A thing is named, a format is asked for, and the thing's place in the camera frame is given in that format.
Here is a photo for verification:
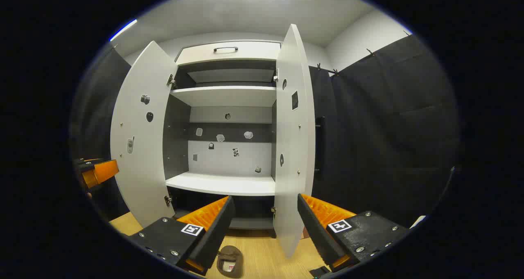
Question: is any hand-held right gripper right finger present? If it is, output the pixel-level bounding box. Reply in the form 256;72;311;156
298;194;410;271

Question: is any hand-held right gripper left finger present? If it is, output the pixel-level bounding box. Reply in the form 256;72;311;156
129;196;236;276

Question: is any brown fuzzy shoe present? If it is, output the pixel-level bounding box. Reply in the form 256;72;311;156
216;245;244;279

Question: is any white cabinet door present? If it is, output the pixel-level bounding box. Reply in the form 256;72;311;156
110;41;178;228
272;24;316;258

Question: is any white shoe cabinet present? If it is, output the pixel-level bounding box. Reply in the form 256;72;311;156
163;40;283;230

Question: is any grey cabinet base panel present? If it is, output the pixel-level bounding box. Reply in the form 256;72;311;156
229;218;274;230

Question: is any grey cabinet shelf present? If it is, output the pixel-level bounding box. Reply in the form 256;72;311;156
187;69;275;83

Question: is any white cabinet drawer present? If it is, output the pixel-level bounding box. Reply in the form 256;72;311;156
175;42;282;66

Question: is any black door handle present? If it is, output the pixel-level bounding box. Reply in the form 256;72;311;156
315;116;326;173

